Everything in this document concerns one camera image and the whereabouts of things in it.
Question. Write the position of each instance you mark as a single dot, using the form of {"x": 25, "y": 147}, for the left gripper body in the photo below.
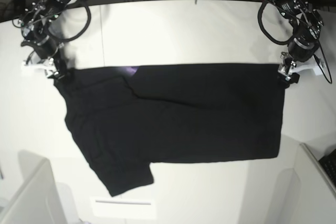
{"x": 298, "y": 50}

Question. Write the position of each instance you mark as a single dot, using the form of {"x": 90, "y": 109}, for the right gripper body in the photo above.
{"x": 43, "y": 48}

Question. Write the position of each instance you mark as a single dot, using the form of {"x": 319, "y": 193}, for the black T-shirt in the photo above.
{"x": 123, "y": 119}

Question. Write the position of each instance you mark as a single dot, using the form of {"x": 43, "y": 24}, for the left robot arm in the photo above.
{"x": 306, "y": 22}

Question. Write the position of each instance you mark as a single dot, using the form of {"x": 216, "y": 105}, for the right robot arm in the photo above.
{"x": 35, "y": 29}

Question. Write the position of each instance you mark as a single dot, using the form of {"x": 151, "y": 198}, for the black keyboard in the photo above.
{"x": 328, "y": 163}

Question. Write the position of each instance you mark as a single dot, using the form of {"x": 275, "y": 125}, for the white partition panel right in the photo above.
{"x": 309, "y": 195}

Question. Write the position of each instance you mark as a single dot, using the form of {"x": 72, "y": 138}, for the white partition panel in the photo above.
{"x": 37, "y": 199}
{"x": 309, "y": 195}

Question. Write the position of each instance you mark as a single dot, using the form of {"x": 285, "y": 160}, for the white partition panel left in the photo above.
{"x": 37, "y": 199}

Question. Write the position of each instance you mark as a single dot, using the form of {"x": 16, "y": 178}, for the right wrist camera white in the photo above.
{"x": 44, "y": 66}

